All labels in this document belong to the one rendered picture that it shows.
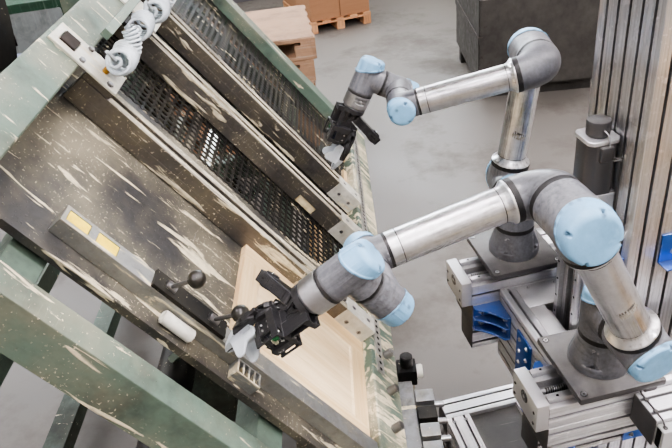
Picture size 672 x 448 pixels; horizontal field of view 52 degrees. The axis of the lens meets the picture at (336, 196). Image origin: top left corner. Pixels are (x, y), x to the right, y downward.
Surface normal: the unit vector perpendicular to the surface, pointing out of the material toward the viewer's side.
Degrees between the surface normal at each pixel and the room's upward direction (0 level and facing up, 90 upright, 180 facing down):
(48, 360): 90
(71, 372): 90
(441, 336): 0
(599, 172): 90
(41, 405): 0
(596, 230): 83
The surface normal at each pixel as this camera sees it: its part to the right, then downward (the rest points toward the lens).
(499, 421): -0.10, -0.85
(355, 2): 0.33, 0.46
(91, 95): 0.03, 0.51
